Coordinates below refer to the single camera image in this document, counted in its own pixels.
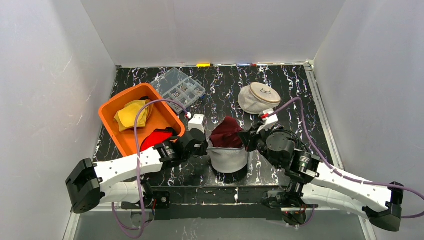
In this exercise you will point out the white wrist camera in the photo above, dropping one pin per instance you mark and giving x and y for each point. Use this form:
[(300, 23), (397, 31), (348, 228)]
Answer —
[(197, 122), (268, 120)]

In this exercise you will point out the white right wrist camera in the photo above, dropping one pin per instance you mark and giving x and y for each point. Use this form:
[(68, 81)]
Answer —
[(268, 120)]

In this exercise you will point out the white mesh bag beige trim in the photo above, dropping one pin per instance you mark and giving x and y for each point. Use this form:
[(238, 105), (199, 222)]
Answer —
[(258, 97)]

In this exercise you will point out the orange plastic basin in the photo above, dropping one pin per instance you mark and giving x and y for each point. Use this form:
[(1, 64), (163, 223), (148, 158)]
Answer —
[(162, 117)]

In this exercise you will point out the red mesh bag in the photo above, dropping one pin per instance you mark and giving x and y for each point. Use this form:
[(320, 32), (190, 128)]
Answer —
[(156, 137)]

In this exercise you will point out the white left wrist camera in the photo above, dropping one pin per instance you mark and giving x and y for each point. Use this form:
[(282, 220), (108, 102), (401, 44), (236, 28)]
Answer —
[(197, 122)]

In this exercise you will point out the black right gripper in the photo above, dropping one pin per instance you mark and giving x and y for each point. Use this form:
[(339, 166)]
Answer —
[(251, 140)]

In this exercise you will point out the clear plastic screw box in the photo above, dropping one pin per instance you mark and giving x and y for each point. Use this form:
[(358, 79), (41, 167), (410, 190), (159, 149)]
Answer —
[(177, 86)]

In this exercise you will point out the white mesh bag blue trim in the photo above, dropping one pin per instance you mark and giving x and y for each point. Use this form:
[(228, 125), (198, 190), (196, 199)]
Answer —
[(228, 160)]

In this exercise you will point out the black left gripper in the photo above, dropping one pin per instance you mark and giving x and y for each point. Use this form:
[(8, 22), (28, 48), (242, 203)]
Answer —
[(202, 145)]

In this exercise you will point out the yellow marker on wall edge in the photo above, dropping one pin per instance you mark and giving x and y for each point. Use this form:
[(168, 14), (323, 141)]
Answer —
[(204, 65)]

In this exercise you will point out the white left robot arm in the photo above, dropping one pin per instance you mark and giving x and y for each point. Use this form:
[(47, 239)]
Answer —
[(93, 183)]

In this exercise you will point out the yellow cloth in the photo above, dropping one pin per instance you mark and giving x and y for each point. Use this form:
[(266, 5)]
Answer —
[(125, 117)]

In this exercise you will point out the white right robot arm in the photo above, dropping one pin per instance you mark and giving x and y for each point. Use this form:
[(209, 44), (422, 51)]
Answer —
[(313, 183)]

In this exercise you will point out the maroon bra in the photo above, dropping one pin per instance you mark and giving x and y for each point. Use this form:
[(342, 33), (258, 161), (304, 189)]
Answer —
[(225, 135)]

